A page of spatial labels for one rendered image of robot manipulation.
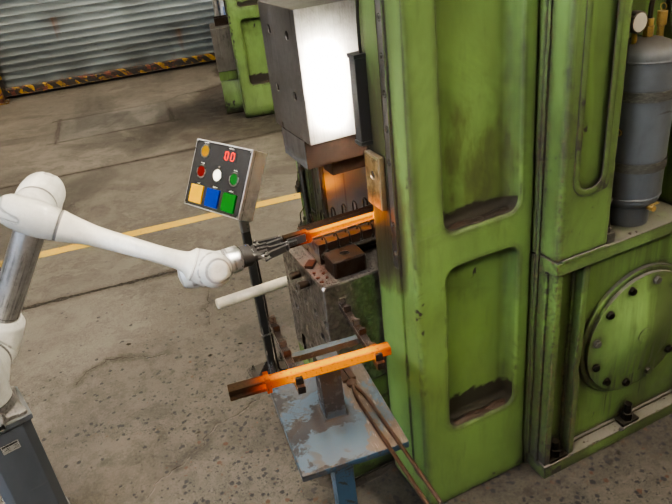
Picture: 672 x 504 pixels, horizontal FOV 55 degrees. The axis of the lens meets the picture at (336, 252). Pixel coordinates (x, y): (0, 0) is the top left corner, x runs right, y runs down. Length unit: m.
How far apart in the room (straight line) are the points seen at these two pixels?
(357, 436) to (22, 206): 1.18
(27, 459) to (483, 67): 1.99
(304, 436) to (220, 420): 1.28
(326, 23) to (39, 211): 1.01
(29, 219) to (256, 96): 5.23
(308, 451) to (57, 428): 1.80
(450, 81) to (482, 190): 0.37
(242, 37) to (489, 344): 5.23
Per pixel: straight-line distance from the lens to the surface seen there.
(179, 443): 3.06
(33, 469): 2.65
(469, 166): 1.97
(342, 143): 2.13
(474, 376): 2.40
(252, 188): 2.59
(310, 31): 1.95
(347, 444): 1.82
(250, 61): 7.13
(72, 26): 10.08
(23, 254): 2.38
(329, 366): 1.64
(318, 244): 2.23
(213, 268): 1.95
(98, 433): 3.27
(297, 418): 1.91
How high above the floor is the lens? 2.04
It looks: 29 degrees down
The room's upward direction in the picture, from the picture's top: 7 degrees counter-clockwise
